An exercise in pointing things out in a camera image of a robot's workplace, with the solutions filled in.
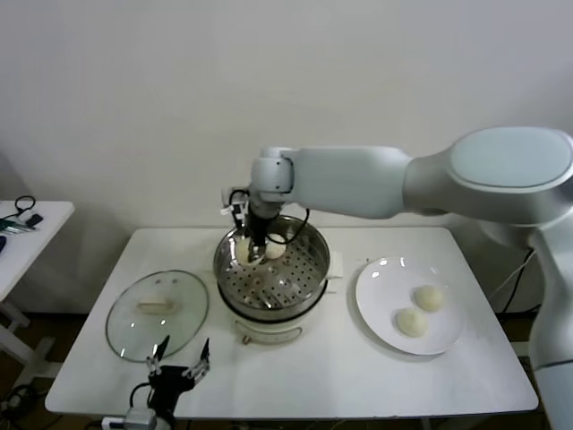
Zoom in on black left camera cable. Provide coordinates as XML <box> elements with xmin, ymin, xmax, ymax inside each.
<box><xmin>129</xmin><ymin>380</ymin><xmax>153</xmax><ymax>407</ymax></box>

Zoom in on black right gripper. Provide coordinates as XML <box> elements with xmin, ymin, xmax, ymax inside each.
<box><xmin>247</xmin><ymin>209</ymin><xmax>274</xmax><ymax>266</ymax></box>

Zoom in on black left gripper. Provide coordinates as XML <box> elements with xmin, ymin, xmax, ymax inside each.
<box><xmin>146</xmin><ymin>335</ymin><xmax>211</xmax><ymax>411</ymax></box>

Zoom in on white power cable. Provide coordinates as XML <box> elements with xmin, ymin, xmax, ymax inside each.
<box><xmin>490</xmin><ymin>257</ymin><xmax>536</xmax><ymax>299</ymax></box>

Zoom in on black right camera cable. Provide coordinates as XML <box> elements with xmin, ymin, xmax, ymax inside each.
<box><xmin>268</xmin><ymin>208</ymin><xmax>312</xmax><ymax>247</ymax></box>

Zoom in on white side table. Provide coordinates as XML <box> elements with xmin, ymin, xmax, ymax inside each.
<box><xmin>0</xmin><ymin>200</ymin><xmax>75</xmax><ymax>386</ymax></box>

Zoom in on glass lid with cream handle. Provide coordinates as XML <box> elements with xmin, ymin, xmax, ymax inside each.
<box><xmin>105</xmin><ymin>269</ymin><xmax>211</xmax><ymax>363</ymax></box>

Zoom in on black floor cable bundle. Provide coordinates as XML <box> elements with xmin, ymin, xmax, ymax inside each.
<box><xmin>0</xmin><ymin>383</ymin><xmax>41</xmax><ymax>413</ymax></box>

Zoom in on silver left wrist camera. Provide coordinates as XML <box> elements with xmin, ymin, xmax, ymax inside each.
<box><xmin>100</xmin><ymin>405</ymin><xmax>158</xmax><ymax>430</ymax></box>

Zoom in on black power cable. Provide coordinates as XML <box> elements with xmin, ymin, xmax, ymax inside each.
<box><xmin>503</xmin><ymin>248</ymin><xmax>538</xmax><ymax>313</ymax></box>

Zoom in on white electric pot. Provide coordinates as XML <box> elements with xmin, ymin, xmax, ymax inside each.
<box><xmin>218</xmin><ymin>277</ymin><xmax>338</xmax><ymax>347</ymax></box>

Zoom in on steel steamer basket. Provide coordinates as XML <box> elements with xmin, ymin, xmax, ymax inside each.
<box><xmin>201</xmin><ymin>214</ymin><xmax>346</xmax><ymax>314</ymax></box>

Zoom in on black camera cable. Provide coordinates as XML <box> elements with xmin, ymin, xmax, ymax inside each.
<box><xmin>129</xmin><ymin>380</ymin><xmax>153</xmax><ymax>407</ymax></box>
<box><xmin>268</xmin><ymin>208</ymin><xmax>312</xmax><ymax>247</ymax></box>

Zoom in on white steamed baozi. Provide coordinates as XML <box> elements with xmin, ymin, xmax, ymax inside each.
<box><xmin>411</xmin><ymin>286</ymin><xmax>445</xmax><ymax>313</ymax></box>
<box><xmin>393</xmin><ymin>307</ymin><xmax>429</xmax><ymax>337</ymax></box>
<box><xmin>264</xmin><ymin>232</ymin><xmax>287</xmax><ymax>261</ymax></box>
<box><xmin>235</xmin><ymin>236</ymin><xmax>257</xmax><ymax>268</ymax></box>

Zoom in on white round plate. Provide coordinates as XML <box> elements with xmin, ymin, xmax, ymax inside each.
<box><xmin>355</xmin><ymin>256</ymin><xmax>466</xmax><ymax>357</ymax></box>

